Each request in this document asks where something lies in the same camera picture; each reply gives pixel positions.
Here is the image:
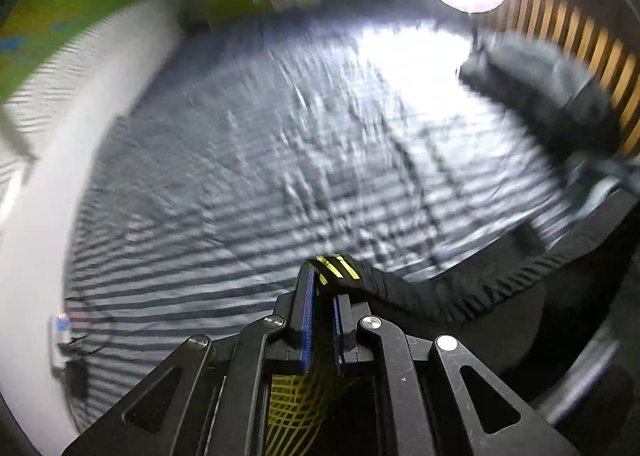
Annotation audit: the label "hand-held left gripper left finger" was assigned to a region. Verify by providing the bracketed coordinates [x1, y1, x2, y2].
[62, 261, 321, 456]

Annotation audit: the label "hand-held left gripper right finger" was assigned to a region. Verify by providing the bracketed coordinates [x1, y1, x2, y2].
[332, 293, 581, 456]

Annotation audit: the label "black pants with yellow stripes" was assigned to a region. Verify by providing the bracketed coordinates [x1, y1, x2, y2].
[270, 228, 623, 456]

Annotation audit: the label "grey white striped blanket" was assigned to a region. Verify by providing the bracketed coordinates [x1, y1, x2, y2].
[62, 18, 601, 429]

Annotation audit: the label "dark grey pillow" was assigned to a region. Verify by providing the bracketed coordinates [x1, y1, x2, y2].
[457, 33, 626, 157]

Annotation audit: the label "wooden slatted headboard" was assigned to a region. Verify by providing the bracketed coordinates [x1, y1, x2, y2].
[480, 0, 640, 157]

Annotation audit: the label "green patterned wall cloth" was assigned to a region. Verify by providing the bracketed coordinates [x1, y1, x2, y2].
[0, 0, 182, 107]

